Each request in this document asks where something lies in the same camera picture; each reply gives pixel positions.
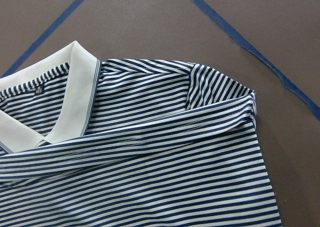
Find blue tape grid lines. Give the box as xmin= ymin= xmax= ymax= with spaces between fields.
xmin=2 ymin=0 xmax=320 ymax=119

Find striped polo shirt white collar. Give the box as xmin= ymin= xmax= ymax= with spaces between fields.
xmin=0 ymin=41 xmax=282 ymax=227

